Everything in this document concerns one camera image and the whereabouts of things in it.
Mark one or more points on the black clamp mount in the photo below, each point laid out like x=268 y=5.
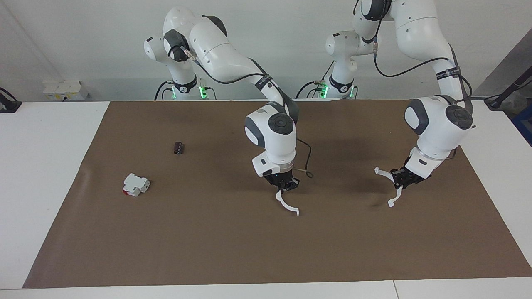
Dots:
x=8 y=106

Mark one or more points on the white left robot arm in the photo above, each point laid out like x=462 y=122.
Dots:
x=419 y=29

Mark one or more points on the black cylindrical capacitor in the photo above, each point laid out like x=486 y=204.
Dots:
x=179 y=148

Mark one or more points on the white circuit breaker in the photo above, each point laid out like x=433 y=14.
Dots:
x=135 y=184

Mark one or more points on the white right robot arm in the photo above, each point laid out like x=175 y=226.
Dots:
x=216 y=45

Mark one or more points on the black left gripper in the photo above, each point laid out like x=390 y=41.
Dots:
x=415 y=175

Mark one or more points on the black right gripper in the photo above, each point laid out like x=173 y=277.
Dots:
x=284 y=179

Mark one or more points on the brown table mat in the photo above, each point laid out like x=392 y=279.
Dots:
x=270 y=232

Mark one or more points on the black stand pole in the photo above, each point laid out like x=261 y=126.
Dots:
x=511 y=87

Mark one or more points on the blue crate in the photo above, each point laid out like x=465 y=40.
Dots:
x=524 y=124

